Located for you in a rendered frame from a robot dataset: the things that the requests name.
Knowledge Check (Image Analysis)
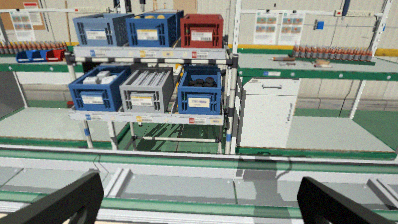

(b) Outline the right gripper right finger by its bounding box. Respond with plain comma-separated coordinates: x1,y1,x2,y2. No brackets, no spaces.
297,177,397,224

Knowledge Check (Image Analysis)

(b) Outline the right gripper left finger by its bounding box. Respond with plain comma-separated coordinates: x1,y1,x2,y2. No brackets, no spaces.
0,172,104,224

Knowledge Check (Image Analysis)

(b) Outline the row of blue and red plastic bins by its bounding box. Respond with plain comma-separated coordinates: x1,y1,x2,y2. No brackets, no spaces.
16,49,66,63

